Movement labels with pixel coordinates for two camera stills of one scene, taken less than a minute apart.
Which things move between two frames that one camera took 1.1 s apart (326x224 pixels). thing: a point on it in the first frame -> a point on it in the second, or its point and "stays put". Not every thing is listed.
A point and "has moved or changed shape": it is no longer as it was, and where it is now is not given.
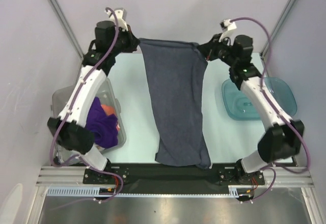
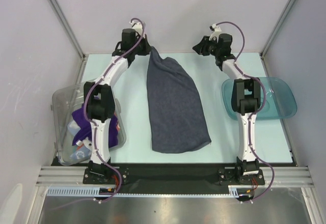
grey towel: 177,68 has moved or changed shape
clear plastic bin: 105,95 stays put
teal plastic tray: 236,105 stays put
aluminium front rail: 294,175 stays put
